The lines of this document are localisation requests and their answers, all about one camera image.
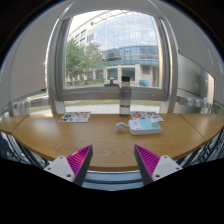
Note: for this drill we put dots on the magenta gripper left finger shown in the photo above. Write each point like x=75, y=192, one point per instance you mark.
x=73, y=167

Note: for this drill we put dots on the sticker sheet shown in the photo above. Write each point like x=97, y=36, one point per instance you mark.
x=74, y=117
x=146, y=115

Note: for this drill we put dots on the left sticker sheet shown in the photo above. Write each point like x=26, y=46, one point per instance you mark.
x=74, y=117

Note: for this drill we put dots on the white power strip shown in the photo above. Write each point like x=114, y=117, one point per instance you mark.
x=143, y=127

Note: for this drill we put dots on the grey window frame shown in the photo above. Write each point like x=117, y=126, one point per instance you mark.
x=56, y=57

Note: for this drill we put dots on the right sticker sheet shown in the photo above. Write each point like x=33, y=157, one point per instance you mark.
x=146, y=115

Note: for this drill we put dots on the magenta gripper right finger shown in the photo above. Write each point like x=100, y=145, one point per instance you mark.
x=152, y=166

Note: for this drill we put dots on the dark transparent water bottle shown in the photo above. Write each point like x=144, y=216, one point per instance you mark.
x=125, y=97

